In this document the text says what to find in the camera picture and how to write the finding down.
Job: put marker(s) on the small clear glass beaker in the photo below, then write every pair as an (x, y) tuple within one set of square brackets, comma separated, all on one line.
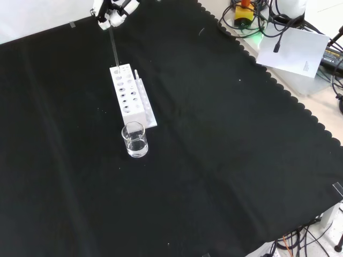
[(135, 144)]

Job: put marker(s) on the white bench leg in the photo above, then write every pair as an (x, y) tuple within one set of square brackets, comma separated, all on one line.
[(331, 214)]

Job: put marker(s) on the black power adapter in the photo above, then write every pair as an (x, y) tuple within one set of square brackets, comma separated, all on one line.
[(332, 57)]

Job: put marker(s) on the clear tape strip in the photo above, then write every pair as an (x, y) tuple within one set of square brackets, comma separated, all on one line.
[(338, 188), (72, 24)]

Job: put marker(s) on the pale board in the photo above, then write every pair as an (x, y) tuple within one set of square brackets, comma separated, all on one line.
[(294, 51)]

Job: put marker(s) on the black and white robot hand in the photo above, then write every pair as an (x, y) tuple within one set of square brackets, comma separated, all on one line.
[(118, 13)]

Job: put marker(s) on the black bench cloth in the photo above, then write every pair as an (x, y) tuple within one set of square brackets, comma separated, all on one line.
[(214, 139)]

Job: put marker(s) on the white test tube rack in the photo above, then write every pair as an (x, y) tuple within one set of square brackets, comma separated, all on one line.
[(128, 99)]

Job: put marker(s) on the yellow stop button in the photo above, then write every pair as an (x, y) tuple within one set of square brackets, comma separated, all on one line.
[(244, 14)]

